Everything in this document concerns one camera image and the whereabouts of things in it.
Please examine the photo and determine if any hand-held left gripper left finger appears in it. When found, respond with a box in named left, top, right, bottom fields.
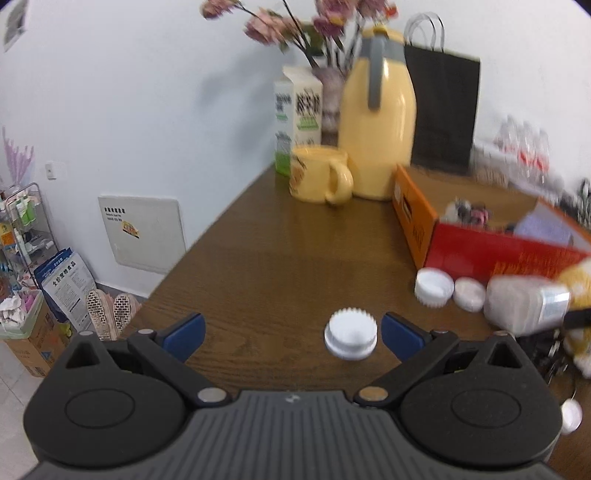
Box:
left=65, top=312, right=230, bottom=409

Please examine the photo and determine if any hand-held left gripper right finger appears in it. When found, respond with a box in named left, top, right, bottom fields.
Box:
left=356, top=311, right=525, bottom=409

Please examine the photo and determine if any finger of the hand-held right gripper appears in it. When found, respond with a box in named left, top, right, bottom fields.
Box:
left=561, top=309, right=591, bottom=330

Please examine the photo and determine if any yellow and white plush toy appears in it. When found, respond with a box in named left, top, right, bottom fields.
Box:
left=556, top=260, right=591, bottom=377

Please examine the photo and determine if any black cable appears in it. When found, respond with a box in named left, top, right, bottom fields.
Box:
left=514, top=329, right=579, bottom=385

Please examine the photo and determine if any white ribbed bottle cap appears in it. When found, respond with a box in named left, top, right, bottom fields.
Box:
left=414, top=267, right=456, bottom=309
left=324, top=307, right=379, bottom=361

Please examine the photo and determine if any clear plastic bottle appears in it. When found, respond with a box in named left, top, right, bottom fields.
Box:
left=483, top=275, right=571, bottom=336

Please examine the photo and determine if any white smooth lid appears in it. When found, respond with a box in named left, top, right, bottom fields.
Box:
left=453, top=278, right=487, bottom=313

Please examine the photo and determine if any purple linen pouch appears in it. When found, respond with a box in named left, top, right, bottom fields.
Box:
left=514, top=213, right=574, bottom=248

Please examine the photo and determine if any red cardboard box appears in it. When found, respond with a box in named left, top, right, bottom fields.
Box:
left=392, top=164, right=591, bottom=285

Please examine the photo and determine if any braided charging cable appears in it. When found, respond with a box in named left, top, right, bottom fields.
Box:
left=444, top=198, right=491, bottom=228

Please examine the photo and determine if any blue pet food bag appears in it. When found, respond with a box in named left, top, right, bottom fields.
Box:
left=33, top=248, right=97, bottom=325

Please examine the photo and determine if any brown cardboard carton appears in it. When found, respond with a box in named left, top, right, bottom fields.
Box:
left=4, top=305, right=75, bottom=378

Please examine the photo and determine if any clear container with nuts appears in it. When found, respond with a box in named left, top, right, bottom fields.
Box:
left=471, top=142, right=514, bottom=186

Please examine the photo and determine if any yellow mug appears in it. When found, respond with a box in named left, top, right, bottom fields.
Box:
left=289, top=144, right=355, bottom=206

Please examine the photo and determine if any metal shelf rack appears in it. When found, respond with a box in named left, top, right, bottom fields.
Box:
left=0, top=182, right=59, bottom=288

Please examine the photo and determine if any yellow thermos jug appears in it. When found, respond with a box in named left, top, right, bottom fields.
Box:
left=338, top=26, right=418, bottom=202

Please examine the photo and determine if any black paper bag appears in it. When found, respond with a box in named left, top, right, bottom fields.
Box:
left=403, top=12, right=481, bottom=175

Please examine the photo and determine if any white milk carton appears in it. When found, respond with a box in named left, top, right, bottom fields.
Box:
left=273, top=65, right=324, bottom=177

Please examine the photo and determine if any pink glass vase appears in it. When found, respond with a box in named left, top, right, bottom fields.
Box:
left=312, top=66, right=348, bottom=135

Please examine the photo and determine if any purple dried plant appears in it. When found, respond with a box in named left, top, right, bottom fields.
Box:
left=0, top=126, right=36, bottom=186

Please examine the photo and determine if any dried pink flower bouquet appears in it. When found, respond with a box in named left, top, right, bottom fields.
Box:
left=200, top=0, right=399, bottom=59

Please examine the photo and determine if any white wall panel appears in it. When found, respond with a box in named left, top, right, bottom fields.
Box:
left=97, top=194, right=188, bottom=277

